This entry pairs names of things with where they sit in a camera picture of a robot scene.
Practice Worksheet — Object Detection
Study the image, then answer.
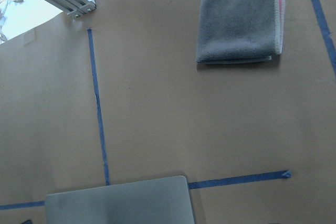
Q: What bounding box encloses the grey laptop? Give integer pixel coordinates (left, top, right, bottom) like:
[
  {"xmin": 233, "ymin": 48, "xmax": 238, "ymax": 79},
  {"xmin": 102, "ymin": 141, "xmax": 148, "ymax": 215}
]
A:
[{"xmin": 45, "ymin": 176, "xmax": 195, "ymax": 223}]

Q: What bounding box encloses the folded grey pink cloth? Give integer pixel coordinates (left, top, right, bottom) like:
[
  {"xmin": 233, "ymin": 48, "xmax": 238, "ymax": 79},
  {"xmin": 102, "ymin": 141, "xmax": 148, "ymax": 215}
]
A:
[{"xmin": 196, "ymin": 0, "xmax": 286, "ymax": 64}]

